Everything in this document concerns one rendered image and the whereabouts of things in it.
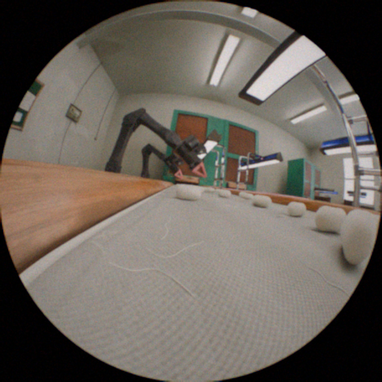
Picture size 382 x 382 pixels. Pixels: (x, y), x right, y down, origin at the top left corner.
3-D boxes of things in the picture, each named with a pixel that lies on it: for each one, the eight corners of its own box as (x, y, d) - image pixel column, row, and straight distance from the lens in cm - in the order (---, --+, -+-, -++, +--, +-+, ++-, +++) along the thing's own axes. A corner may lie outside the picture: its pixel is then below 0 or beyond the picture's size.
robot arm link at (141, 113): (179, 142, 66) (139, 113, 74) (183, 136, 57) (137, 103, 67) (166, 159, 62) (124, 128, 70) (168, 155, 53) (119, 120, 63)
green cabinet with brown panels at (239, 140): (162, 175, 138) (173, 108, 172) (167, 177, 193) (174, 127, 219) (256, 188, 180) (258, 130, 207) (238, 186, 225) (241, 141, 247)
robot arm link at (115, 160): (118, 178, 63) (139, 122, 69) (114, 178, 57) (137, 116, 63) (108, 175, 65) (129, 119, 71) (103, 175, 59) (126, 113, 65)
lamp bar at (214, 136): (208, 138, 67) (208, 127, 70) (192, 160, 125) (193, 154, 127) (221, 141, 69) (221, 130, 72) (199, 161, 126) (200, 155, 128)
